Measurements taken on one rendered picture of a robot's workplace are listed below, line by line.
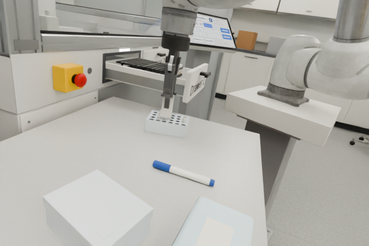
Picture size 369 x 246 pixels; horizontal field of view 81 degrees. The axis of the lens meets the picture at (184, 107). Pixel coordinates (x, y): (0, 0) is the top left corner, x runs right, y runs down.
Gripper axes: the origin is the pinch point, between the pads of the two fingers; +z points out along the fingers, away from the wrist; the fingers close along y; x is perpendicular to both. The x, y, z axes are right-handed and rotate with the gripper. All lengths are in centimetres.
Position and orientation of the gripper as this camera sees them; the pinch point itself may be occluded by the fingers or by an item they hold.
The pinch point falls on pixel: (167, 106)
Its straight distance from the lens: 64.0
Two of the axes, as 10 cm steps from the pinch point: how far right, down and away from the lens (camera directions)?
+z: -1.5, 9.3, 3.4
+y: 0.8, -3.3, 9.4
